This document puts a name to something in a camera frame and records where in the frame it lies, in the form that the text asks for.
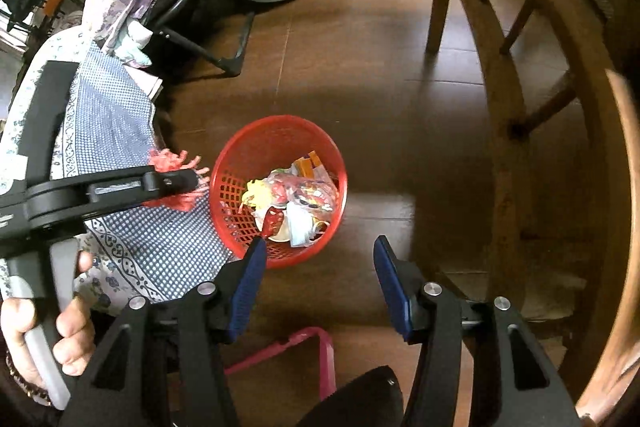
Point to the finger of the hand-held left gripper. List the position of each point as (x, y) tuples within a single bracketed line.
[(165, 182)]

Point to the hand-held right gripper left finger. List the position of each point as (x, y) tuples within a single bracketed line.
[(247, 292)]

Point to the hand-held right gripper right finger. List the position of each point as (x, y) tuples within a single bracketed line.
[(392, 287)]

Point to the red frilly net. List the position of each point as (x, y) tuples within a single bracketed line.
[(172, 159)]

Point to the red foil wrapper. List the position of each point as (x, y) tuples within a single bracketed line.
[(274, 219)]

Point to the yellow artificial flower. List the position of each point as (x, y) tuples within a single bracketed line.
[(257, 192)]

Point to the clear plastic bag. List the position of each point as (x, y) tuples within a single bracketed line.
[(280, 184)]

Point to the red plastic basket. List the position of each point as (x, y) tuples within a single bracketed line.
[(270, 142)]

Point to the colourful snack wrapper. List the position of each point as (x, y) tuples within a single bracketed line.
[(310, 197)]

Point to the orange and white box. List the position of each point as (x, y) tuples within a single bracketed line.
[(305, 167)]

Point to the person's left forearm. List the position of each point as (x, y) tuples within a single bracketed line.
[(20, 412)]

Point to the person's left hand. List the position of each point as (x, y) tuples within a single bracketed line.
[(75, 337)]

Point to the black rounded object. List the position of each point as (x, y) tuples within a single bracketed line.
[(350, 402)]

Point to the pale folded cloth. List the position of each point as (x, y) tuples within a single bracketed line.
[(132, 44)]

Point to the round-backed wooden chair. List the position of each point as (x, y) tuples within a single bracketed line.
[(500, 107)]

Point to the pink plastic frame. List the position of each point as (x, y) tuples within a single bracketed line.
[(325, 357)]

